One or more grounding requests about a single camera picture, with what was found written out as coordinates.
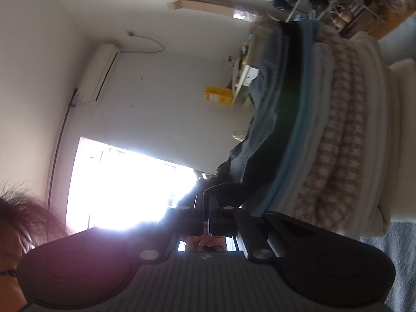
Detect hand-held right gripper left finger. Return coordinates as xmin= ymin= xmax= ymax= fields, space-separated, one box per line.
xmin=93 ymin=206 xmax=206 ymax=263

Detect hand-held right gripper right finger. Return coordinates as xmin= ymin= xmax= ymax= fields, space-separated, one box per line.
xmin=208 ymin=206 xmax=321 ymax=263

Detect stack of folded clothes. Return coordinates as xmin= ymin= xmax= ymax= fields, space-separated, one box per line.
xmin=216 ymin=19 xmax=394 ymax=238

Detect person's left hand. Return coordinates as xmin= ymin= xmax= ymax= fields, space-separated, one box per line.
xmin=185 ymin=234 xmax=229 ymax=253

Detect window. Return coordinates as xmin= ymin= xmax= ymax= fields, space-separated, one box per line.
xmin=65 ymin=136 xmax=204 ymax=233

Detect yellow box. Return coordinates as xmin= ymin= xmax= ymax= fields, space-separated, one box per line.
xmin=204 ymin=86 xmax=235 ymax=106

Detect white shelf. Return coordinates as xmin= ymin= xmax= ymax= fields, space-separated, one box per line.
xmin=227 ymin=26 xmax=264 ymax=110

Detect person's head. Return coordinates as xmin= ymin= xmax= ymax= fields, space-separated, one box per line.
xmin=0 ymin=175 xmax=71 ymax=312

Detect white air conditioner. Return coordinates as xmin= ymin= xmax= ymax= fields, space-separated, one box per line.
xmin=76 ymin=43 xmax=122 ymax=105

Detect cream folded blanket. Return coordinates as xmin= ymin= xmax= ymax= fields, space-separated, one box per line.
xmin=380 ymin=59 xmax=416 ymax=225

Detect long cardboard plank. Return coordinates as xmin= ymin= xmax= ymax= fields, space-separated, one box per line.
xmin=167 ymin=0 xmax=240 ymax=18

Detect black wall pipe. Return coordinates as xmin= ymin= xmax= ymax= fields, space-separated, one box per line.
xmin=47 ymin=88 xmax=80 ymax=235

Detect thin wall wire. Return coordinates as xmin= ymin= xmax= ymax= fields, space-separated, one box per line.
xmin=126 ymin=31 xmax=166 ymax=54

